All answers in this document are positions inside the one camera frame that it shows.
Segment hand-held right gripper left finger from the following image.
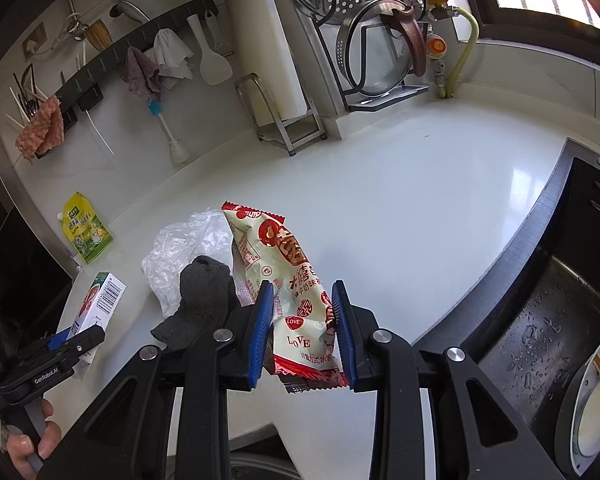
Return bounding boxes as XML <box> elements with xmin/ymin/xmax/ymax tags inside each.
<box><xmin>42</xmin><ymin>280</ymin><xmax>276</xmax><ymax>480</ymax></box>

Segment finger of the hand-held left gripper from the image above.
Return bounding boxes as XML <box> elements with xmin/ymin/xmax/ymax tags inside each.
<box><xmin>44</xmin><ymin>331</ymin><xmax>75</xmax><ymax>352</ymax></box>
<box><xmin>55</xmin><ymin>325</ymin><xmax>107</xmax><ymax>367</ymax></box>

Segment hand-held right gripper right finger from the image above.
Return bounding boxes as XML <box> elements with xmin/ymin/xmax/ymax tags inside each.
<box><xmin>330</xmin><ymin>280</ymin><xmax>566</xmax><ymax>480</ymax></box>

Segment white carton box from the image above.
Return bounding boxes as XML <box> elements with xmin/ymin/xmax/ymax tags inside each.
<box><xmin>71</xmin><ymin>272</ymin><xmax>127</xmax><ymax>381</ymax></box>

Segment dark grey sock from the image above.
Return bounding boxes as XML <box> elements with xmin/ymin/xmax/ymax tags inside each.
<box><xmin>150</xmin><ymin>255</ymin><xmax>241</xmax><ymax>351</ymax></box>

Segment red and white snack wrapper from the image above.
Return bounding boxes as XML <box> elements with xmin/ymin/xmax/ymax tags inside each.
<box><xmin>221</xmin><ymin>201</ymin><xmax>351</xmax><ymax>393</ymax></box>

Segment clear plastic bag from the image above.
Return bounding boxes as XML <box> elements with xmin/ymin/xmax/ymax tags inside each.
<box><xmin>141</xmin><ymin>209</ymin><xmax>236</xmax><ymax>318</ymax></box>

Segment grey perforated trash basket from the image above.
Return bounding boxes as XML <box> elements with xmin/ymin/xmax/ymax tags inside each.
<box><xmin>225</xmin><ymin>450</ymin><xmax>306</xmax><ymax>480</ymax></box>

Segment person's left hand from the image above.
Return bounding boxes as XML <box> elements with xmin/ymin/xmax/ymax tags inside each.
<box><xmin>4</xmin><ymin>399</ymin><xmax>63</xmax><ymax>477</ymax></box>

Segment black gas stove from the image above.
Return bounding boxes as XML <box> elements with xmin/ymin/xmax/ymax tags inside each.
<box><xmin>0</xmin><ymin>167</ymin><xmax>76</xmax><ymax>356</ymax></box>

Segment yellow spouted pouch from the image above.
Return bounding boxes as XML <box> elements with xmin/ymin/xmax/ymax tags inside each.
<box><xmin>57</xmin><ymin>191</ymin><xmax>115</xmax><ymax>265</ymax></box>

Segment black kitchen sink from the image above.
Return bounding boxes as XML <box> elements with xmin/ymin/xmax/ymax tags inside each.
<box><xmin>410</xmin><ymin>137</ymin><xmax>600</xmax><ymax>480</ymax></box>

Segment blue and white bottle brush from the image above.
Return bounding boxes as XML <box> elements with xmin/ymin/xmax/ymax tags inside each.
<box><xmin>147</xmin><ymin>99</ymin><xmax>190</xmax><ymax>165</ymax></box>

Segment metal cutting board rack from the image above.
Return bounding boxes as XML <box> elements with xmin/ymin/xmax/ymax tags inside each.
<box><xmin>235</xmin><ymin>72</ymin><xmax>328</xmax><ymax>156</ymax></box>

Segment pink dish cloth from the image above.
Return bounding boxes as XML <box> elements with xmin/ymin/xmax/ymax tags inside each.
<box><xmin>15</xmin><ymin>97</ymin><xmax>65</xmax><ymax>165</ymax></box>

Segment black dish rack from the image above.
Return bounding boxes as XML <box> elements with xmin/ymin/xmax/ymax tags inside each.
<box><xmin>310</xmin><ymin>0</ymin><xmax>431</xmax><ymax>113</ymax></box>

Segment bundle of chopsticks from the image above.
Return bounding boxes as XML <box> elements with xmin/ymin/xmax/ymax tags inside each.
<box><xmin>5</xmin><ymin>65</ymin><xmax>48</xmax><ymax>128</ymax></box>

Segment small black holder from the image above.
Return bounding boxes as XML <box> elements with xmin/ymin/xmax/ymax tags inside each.
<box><xmin>76</xmin><ymin>85</ymin><xmax>104</xmax><ymax>112</ymax></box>

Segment mauve cloth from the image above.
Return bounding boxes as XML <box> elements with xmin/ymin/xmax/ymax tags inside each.
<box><xmin>125</xmin><ymin>46</ymin><xmax>162</xmax><ymax>106</ymax></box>

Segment white rice paddle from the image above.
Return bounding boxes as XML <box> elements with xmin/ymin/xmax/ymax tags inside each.
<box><xmin>186</xmin><ymin>14</ymin><xmax>233</xmax><ymax>86</ymax></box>

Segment white cutting board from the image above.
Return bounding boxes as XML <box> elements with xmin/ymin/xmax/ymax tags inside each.
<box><xmin>261</xmin><ymin>0</ymin><xmax>321</xmax><ymax>126</ymax></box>

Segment glass pot lid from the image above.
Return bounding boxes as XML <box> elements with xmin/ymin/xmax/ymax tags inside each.
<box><xmin>337</xmin><ymin>0</ymin><xmax>428</xmax><ymax>97</ymax></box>

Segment white cloth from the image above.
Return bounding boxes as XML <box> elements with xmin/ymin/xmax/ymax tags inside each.
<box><xmin>152</xmin><ymin>27</ymin><xmax>194</xmax><ymax>81</ymax></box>

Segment gas valve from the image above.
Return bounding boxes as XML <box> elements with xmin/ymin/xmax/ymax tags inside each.
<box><xmin>426</xmin><ymin>0</ymin><xmax>458</xmax><ymax>61</ymax></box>

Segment bamboo pot brush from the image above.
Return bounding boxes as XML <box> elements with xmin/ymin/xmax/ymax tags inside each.
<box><xmin>82</xmin><ymin>19</ymin><xmax>113</xmax><ymax>53</ymax></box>

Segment metal ladle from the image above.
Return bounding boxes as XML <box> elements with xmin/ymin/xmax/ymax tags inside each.
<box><xmin>111</xmin><ymin>1</ymin><xmax>153</xmax><ymax>24</ymax></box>

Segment wall socket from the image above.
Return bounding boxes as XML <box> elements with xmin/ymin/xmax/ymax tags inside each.
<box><xmin>22</xmin><ymin>22</ymin><xmax>48</xmax><ymax>56</ymax></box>

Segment dark grey wall hook rail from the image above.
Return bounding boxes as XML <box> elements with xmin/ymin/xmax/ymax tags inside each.
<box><xmin>35</xmin><ymin>0</ymin><xmax>218</xmax><ymax>158</ymax></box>

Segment yellow gas hose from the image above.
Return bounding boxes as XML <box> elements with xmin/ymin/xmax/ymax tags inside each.
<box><xmin>437</xmin><ymin>5</ymin><xmax>481</xmax><ymax>100</ymax></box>

